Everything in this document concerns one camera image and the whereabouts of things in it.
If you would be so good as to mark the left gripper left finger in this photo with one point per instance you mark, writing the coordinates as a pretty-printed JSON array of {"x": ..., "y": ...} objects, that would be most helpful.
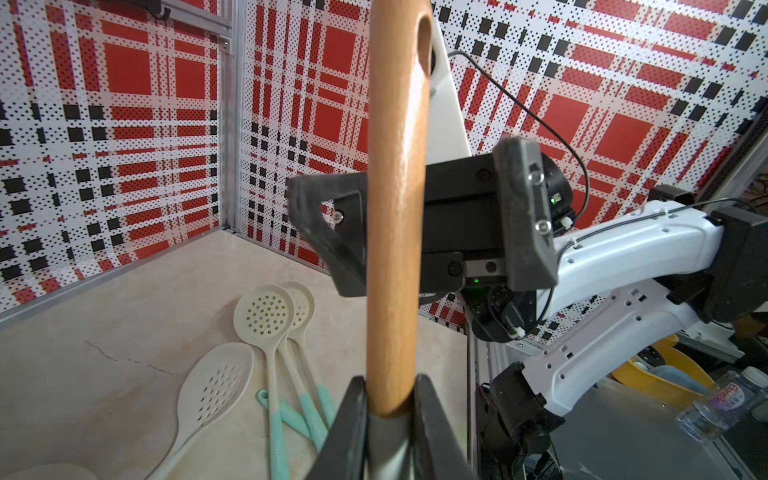
[{"x": 344, "y": 452}]

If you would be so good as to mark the cream skimmer green handle near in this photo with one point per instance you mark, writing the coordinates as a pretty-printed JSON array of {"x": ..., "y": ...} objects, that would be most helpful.
[{"x": 289, "y": 416}]

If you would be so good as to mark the slotted spoon wooden handle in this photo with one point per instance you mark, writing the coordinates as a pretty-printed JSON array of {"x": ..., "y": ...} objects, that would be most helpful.
[{"x": 210, "y": 391}]

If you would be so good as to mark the cream utensil rack stand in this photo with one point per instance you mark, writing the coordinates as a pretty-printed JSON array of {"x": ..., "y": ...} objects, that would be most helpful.
[{"x": 55, "y": 471}]

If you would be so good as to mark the cream skimmer green handle far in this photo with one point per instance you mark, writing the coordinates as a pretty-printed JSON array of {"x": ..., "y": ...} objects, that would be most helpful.
[{"x": 261, "y": 319}]

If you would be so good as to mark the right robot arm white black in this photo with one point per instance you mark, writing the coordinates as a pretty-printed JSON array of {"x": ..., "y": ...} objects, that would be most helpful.
[{"x": 663, "y": 267}]

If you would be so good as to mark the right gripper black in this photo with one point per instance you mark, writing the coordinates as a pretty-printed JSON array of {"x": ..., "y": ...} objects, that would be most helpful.
[{"x": 489, "y": 218}]

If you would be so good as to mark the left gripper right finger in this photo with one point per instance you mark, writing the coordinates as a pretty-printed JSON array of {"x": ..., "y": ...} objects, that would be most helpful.
[{"x": 436, "y": 451}]

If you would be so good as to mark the yellow bin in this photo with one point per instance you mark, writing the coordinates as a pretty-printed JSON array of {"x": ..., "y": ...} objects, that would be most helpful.
[{"x": 663, "y": 373}]

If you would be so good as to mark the cream skimmer green handle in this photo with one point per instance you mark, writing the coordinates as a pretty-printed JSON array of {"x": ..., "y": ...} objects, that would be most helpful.
[
  {"x": 304, "y": 310},
  {"x": 289, "y": 416},
  {"x": 261, "y": 319}
]

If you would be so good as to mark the plastic water bottle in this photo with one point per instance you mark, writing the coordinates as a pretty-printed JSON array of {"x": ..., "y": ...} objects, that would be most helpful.
[{"x": 732, "y": 398}]

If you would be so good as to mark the cream skimmer green handle middle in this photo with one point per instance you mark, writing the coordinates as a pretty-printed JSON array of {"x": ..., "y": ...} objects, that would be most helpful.
[{"x": 304, "y": 310}]

